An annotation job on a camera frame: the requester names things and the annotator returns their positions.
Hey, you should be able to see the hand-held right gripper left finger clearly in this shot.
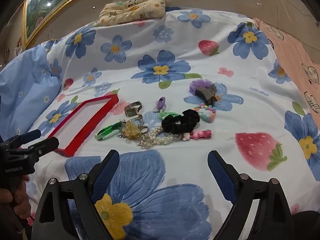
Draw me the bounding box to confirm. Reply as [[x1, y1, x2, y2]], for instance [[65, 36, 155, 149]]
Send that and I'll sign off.
[[31, 149, 120, 240]]

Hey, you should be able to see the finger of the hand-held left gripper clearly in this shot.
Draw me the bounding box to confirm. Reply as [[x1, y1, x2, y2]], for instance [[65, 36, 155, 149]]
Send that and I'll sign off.
[[19, 137, 60, 161], [7, 129, 42, 146]]

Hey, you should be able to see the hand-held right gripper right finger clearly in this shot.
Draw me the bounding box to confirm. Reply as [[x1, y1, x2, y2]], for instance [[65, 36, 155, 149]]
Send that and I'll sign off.
[[207, 150, 297, 240]]

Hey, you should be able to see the red tray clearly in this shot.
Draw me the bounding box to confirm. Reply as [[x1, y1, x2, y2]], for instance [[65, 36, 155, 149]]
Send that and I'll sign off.
[[46, 94, 120, 158]]

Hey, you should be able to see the green braided hair clip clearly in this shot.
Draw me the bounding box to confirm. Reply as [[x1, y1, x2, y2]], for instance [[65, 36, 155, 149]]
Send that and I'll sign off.
[[95, 121, 124, 140]]

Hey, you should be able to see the pink hair clip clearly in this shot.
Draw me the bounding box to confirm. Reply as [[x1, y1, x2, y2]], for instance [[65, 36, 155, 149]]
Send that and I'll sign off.
[[182, 129, 212, 141]]

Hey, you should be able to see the yellow hair claw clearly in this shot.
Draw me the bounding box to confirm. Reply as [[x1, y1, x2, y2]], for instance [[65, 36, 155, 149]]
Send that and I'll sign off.
[[124, 120, 140, 140]]

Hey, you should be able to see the colourful bead bracelet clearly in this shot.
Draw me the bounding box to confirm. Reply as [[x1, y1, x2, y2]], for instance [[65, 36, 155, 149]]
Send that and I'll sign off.
[[194, 104, 217, 123]]

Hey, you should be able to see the black scrunchie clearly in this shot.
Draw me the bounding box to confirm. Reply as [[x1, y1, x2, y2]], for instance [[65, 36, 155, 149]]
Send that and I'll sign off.
[[161, 109, 200, 135]]

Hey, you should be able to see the silver wristwatch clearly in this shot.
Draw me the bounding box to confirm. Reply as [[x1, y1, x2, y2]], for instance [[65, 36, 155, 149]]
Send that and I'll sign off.
[[124, 101, 143, 118]]

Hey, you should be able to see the mint green hair tie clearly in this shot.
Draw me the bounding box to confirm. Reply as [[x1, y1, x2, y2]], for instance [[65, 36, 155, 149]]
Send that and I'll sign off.
[[159, 110, 178, 120]]

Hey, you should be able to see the purple hair tie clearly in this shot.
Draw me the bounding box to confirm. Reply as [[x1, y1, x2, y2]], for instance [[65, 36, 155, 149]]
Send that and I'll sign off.
[[155, 97, 167, 112]]

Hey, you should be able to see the person's left hand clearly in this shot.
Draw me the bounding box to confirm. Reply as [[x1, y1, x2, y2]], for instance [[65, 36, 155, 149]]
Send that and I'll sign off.
[[0, 175, 32, 233]]

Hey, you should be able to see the light blue pillow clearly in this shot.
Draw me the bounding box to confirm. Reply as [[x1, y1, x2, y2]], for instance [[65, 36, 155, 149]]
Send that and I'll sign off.
[[0, 39, 63, 140]]

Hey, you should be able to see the purple grey hair claw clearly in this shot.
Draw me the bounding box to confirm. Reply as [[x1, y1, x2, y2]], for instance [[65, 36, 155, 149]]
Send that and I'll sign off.
[[189, 79, 218, 105]]

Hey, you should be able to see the gold framed painting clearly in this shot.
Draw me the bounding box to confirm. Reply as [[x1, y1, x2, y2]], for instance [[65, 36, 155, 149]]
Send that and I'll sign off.
[[22, 0, 110, 48]]

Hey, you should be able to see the floral bed sheet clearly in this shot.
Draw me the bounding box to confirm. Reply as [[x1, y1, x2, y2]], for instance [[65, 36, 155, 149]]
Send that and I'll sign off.
[[22, 9, 320, 240]]

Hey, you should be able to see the pink printed blanket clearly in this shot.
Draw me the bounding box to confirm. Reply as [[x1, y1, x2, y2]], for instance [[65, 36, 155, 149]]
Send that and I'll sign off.
[[252, 17, 320, 120]]

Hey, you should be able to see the cream patterned pillow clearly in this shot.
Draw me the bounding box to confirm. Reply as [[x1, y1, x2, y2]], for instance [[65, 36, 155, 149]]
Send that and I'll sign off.
[[94, 0, 167, 27]]

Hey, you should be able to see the silver charm bracelet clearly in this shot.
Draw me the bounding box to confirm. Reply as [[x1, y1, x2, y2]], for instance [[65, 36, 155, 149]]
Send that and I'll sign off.
[[135, 115, 150, 135]]

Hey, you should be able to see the pearl bracelet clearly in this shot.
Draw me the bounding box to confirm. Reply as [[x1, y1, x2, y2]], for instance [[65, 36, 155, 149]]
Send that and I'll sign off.
[[136, 126, 180, 150]]

